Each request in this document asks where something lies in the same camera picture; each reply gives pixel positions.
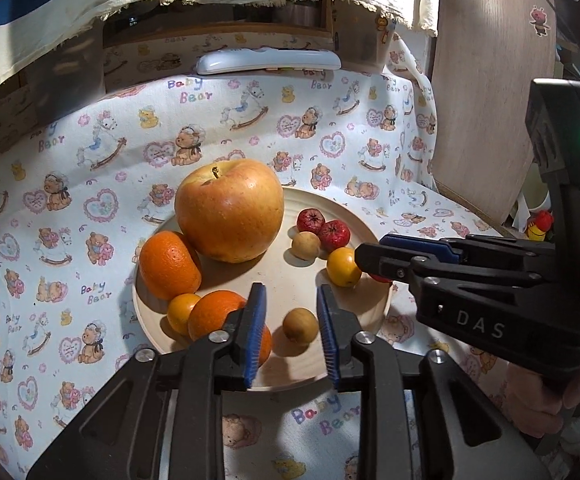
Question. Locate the person's right hand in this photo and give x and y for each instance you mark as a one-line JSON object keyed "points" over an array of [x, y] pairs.
{"points": [[535, 397]]}

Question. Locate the white remote control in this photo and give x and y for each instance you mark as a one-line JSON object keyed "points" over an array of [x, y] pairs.
{"points": [[270, 59]]}

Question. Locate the small yellow citrus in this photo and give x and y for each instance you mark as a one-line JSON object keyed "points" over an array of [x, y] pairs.
{"points": [[344, 266], [182, 312]]}

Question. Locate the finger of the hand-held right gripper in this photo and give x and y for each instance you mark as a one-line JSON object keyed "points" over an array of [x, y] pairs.
{"points": [[420, 244], [395, 262]]}

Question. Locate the cartoon sticker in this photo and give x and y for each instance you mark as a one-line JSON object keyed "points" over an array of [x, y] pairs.
{"points": [[540, 20]]}

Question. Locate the small tangerine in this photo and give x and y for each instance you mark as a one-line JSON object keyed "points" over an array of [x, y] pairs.
{"points": [[214, 312]]}

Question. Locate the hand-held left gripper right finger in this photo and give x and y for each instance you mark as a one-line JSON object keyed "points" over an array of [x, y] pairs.
{"points": [[329, 335]]}

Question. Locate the cream round plate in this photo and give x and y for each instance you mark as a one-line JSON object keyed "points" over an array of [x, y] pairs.
{"points": [[295, 290]]}

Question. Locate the large orange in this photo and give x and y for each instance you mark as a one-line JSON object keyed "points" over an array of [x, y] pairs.
{"points": [[169, 265]]}

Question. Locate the white cup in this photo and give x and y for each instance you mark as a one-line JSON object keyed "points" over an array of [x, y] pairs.
{"points": [[535, 195]]}

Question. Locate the large yellow-red apple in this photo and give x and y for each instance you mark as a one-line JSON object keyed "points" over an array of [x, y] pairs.
{"points": [[229, 210]]}

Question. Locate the bear-printed cloth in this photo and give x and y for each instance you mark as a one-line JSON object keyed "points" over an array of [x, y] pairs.
{"points": [[69, 160]]}

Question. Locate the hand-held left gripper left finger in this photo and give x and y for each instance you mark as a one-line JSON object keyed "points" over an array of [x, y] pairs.
{"points": [[255, 335]]}

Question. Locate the brown longan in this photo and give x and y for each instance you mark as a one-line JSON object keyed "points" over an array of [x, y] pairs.
{"points": [[305, 246], [300, 326]]}

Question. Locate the wooden panel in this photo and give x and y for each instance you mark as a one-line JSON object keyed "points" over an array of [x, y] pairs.
{"points": [[490, 85]]}

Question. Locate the small red fruit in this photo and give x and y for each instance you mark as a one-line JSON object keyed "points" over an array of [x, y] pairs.
{"points": [[381, 278], [311, 220], [335, 235]]}

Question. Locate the red and yellow toy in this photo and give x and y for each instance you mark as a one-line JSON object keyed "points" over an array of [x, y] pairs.
{"points": [[540, 225]]}

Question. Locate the wooden box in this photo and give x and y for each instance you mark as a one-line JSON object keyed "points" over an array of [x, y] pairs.
{"points": [[229, 22]]}

